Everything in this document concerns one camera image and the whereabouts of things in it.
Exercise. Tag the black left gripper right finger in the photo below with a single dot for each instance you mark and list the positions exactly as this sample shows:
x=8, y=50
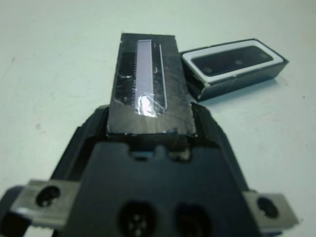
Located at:
x=219, y=138

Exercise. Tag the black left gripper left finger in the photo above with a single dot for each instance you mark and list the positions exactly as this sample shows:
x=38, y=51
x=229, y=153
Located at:
x=81, y=148

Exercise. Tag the black box lid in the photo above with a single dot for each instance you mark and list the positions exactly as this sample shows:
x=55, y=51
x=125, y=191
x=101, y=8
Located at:
x=172, y=98

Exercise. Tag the black box base white insert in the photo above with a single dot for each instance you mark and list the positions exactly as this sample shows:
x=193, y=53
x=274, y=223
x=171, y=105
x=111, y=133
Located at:
x=247, y=85

